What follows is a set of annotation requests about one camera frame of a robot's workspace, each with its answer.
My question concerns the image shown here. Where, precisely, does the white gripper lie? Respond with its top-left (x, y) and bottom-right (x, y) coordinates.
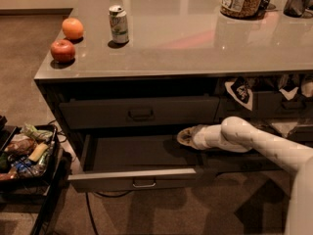
top-left (177, 125), bottom-right (217, 150)

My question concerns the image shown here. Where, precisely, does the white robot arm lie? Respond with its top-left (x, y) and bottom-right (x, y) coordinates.
top-left (177, 117), bottom-right (313, 235)

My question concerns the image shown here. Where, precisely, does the white paper in drawer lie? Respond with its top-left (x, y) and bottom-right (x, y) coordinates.
top-left (270, 119), bottom-right (298, 138)

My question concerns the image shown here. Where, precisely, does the black white snack bag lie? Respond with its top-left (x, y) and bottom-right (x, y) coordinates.
top-left (225, 76), bottom-right (253, 111)

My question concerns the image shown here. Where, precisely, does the grey cabinet with countertop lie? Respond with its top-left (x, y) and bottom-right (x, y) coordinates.
top-left (33, 0), bottom-right (313, 181)

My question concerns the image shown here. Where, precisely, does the green white soda can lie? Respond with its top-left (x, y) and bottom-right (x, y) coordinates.
top-left (109, 5), bottom-right (129, 44)

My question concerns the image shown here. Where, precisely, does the red apple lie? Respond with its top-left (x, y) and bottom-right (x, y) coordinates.
top-left (50, 39), bottom-right (75, 63)

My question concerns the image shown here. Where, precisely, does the orange fruit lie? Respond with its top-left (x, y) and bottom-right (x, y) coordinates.
top-left (62, 18), bottom-right (84, 40)

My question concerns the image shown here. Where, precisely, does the black tray of snacks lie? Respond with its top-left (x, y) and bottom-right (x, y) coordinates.
top-left (0, 116), bottom-right (59, 191)

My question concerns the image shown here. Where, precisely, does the dark glass container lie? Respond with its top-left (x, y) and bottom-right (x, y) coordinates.
top-left (284, 0), bottom-right (309, 18)

